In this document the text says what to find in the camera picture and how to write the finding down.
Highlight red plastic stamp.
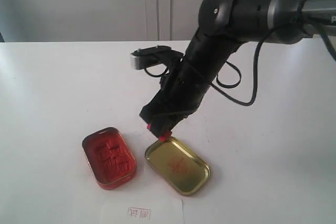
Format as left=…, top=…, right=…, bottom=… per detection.
left=147, top=124, right=172, bottom=142

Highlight red ink pad tin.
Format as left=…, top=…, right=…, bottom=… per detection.
left=82, top=127, right=137, bottom=190

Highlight gold tin lid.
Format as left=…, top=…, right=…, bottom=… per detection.
left=144, top=136, right=211, bottom=196

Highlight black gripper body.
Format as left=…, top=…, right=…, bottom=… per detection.
left=149, top=71, right=210, bottom=119

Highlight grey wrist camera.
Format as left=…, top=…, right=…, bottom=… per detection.
left=131, top=46, right=183, bottom=70

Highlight white cabinet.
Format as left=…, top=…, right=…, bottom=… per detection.
left=1, top=0, right=202, bottom=42

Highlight black cable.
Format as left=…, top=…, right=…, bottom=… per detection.
left=212, top=22, right=279, bottom=106

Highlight white paper sheet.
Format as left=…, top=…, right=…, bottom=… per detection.
left=99, top=198, right=184, bottom=223

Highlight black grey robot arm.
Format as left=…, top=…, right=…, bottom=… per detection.
left=133, top=0, right=335, bottom=139

